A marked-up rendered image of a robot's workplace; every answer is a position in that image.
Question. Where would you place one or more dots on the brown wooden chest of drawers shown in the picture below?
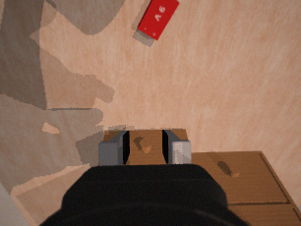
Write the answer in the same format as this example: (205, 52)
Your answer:
(289, 204)

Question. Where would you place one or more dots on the red 9v battery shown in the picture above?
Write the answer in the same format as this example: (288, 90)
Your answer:
(156, 17)

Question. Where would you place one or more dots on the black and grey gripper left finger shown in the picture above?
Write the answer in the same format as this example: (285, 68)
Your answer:
(116, 151)

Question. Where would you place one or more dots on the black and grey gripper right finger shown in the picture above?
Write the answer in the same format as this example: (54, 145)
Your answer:
(175, 151)

